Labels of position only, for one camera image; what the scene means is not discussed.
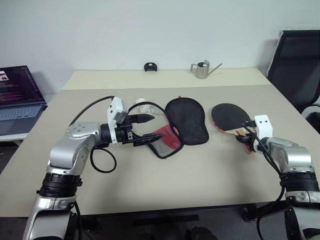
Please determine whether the black table leg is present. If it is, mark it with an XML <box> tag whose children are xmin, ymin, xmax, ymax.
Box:
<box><xmin>241</xmin><ymin>202</ymin><xmax>259</xmax><ymax>223</ymax></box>

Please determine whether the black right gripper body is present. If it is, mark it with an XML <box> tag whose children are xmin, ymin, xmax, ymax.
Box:
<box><xmin>246</xmin><ymin>133</ymin><xmax>258</xmax><ymax>151</ymax></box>

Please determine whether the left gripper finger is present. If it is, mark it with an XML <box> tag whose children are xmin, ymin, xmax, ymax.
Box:
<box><xmin>133</xmin><ymin>133</ymin><xmax>164</xmax><ymax>148</ymax></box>
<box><xmin>131</xmin><ymin>113</ymin><xmax>156</xmax><ymax>125</ymax></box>

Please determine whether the small black clip device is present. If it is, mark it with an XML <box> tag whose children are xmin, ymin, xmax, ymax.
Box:
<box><xmin>143</xmin><ymin>61</ymin><xmax>158</xmax><ymax>73</ymax></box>

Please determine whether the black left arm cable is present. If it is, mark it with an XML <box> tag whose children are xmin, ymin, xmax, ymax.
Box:
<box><xmin>69</xmin><ymin>95</ymin><xmax>117</xmax><ymax>174</ymax></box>

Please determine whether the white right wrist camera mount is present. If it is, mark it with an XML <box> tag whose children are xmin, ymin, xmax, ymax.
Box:
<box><xmin>252</xmin><ymin>114</ymin><xmax>274</xmax><ymax>151</ymax></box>

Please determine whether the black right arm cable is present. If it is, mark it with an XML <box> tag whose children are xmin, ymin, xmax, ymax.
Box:
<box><xmin>241</xmin><ymin>119</ymin><xmax>288</xmax><ymax>240</ymax></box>

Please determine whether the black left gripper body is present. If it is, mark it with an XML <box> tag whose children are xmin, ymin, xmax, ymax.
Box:
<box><xmin>115</xmin><ymin>113</ymin><xmax>136</xmax><ymax>148</ymax></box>

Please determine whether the table tennis paddle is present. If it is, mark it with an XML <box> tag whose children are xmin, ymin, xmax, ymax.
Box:
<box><xmin>211</xmin><ymin>102</ymin><xmax>258</xmax><ymax>155</ymax></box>

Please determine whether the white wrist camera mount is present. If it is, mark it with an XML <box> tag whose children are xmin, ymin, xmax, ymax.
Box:
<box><xmin>106</xmin><ymin>96</ymin><xmax>125</xmax><ymax>145</ymax></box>
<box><xmin>252</xmin><ymin>114</ymin><xmax>274</xmax><ymax>151</ymax></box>

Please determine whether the white plush keychain toy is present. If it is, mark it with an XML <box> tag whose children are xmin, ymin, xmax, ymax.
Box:
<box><xmin>136</xmin><ymin>97</ymin><xmax>154</xmax><ymax>114</ymax></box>

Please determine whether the silver metal watering can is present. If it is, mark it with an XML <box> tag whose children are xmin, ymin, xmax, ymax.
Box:
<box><xmin>190</xmin><ymin>59</ymin><xmax>223</xmax><ymax>80</ymax></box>

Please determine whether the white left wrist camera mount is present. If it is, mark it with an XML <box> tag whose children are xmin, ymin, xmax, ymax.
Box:
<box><xmin>106</xmin><ymin>96</ymin><xmax>125</xmax><ymax>145</ymax></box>

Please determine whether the white side desk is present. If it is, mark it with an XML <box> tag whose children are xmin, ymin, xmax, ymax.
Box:
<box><xmin>0</xmin><ymin>131</ymin><xmax>31</xmax><ymax>149</ymax></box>

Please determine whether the black red paddle case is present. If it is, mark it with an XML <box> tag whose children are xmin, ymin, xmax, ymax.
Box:
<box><xmin>127</xmin><ymin>96</ymin><xmax>210</xmax><ymax>160</ymax></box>

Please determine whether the black office chair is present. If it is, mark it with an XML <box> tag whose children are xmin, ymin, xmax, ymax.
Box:
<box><xmin>266</xmin><ymin>29</ymin><xmax>320</xmax><ymax>135</ymax></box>

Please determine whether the open laptop computer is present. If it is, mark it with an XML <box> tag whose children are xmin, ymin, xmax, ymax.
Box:
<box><xmin>0</xmin><ymin>65</ymin><xmax>49</xmax><ymax>137</ymax></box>

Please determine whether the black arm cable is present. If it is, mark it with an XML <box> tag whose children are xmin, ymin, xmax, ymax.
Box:
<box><xmin>241</xmin><ymin>119</ymin><xmax>288</xmax><ymax>240</ymax></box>
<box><xmin>69</xmin><ymin>95</ymin><xmax>117</xmax><ymax>174</ymax></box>

